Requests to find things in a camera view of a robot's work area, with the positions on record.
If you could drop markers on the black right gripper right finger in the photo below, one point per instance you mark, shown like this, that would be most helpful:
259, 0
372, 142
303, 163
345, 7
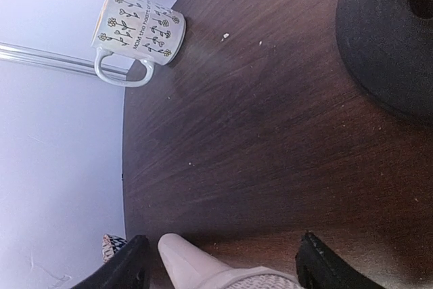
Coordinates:
317, 266

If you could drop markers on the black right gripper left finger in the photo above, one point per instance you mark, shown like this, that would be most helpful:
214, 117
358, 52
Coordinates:
128, 268

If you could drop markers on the pale pink microphone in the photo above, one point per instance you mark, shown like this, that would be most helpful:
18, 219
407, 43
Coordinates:
190, 267

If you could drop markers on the black stand for pink microphone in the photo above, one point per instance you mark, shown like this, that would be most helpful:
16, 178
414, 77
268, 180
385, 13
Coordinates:
386, 47

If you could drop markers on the red patterned small bowl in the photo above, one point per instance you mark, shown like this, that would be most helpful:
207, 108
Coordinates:
111, 245

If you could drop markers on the white floral ceramic mug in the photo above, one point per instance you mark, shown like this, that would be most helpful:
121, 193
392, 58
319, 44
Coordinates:
137, 29

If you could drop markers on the aluminium corner frame post left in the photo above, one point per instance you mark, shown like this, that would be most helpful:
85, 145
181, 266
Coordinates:
45, 59

